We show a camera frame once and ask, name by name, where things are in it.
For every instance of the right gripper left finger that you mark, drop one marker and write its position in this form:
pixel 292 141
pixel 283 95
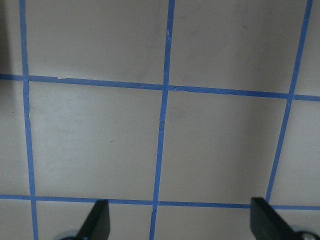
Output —
pixel 97 224

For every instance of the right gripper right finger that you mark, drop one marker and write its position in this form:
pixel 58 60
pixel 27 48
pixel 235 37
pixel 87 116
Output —
pixel 267 224

